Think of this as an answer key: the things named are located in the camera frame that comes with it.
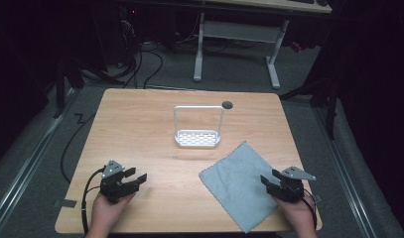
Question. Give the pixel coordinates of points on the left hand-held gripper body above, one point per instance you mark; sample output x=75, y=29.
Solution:
x=114, y=185

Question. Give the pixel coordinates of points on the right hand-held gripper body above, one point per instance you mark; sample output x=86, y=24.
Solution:
x=289, y=190

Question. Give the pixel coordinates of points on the grey-blue cloth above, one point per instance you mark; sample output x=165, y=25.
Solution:
x=237, y=185

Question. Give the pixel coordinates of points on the grey tape strip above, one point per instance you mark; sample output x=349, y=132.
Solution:
x=68, y=203

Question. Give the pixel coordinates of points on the black round table grommet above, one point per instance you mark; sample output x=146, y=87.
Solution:
x=227, y=105

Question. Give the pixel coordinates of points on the black metal stand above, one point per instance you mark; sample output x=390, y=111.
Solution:
x=65, y=86
x=322, y=95

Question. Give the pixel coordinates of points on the black computer tower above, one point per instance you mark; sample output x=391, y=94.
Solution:
x=128, y=31

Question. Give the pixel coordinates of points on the white-legged background desk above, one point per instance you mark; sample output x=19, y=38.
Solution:
x=239, y=31

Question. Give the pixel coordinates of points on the metal floor rail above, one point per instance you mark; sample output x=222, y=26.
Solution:
x=22, y=172
x=348, y=175

